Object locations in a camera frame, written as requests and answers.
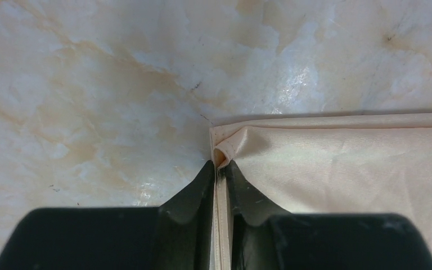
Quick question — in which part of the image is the peach cloth napkin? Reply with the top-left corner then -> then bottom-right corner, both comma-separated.
210,113 -> 432,252

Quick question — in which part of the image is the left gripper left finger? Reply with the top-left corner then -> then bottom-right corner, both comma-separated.
0,161 -> 215,269

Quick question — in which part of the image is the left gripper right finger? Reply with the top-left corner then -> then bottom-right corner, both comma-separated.
224,161 -> 432,269

